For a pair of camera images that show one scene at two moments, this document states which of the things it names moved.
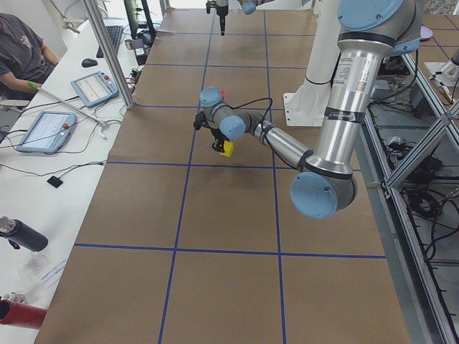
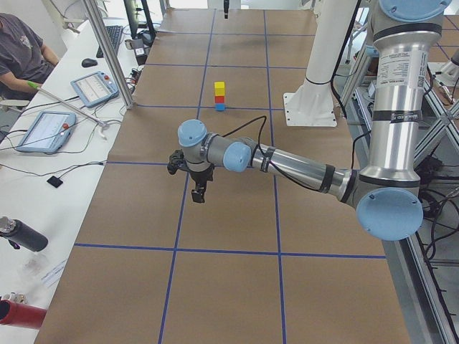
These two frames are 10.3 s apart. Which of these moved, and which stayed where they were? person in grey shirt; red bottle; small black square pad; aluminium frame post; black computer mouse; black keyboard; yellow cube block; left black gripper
Moved: left black gripper; yellow cube block
Stayed: black computer mouse; small black square pad; red bottle; aluminium frame post; black keyboard; person in grey shirt
